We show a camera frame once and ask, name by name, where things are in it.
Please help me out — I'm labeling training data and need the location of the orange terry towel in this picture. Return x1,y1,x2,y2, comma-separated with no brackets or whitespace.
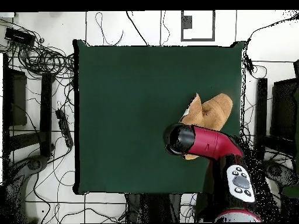
178,92,234,161

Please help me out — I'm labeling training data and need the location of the dark green table cloth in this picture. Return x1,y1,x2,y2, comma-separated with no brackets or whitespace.
72,39,246,196

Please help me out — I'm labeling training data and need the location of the black power strip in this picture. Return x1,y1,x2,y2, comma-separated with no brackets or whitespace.
55,108,74,149

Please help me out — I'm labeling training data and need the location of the grey black stand base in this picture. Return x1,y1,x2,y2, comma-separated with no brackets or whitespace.
5,154,50,223
263,159,299,187

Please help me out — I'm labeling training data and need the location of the black electronics box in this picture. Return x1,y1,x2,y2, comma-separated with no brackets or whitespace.
4,27,36,47

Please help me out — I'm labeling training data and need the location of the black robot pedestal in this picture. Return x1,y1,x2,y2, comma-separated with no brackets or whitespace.
124,192,183,223

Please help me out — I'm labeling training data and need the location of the grey rectangular floor frame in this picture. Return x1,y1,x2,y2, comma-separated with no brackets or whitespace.
180,10,216,42

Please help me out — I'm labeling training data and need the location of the thin black looped cable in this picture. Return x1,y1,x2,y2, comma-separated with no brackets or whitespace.
95,11,124,47

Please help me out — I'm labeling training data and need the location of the coiled black cable tangle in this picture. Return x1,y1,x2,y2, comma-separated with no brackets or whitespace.
13,39,75,79

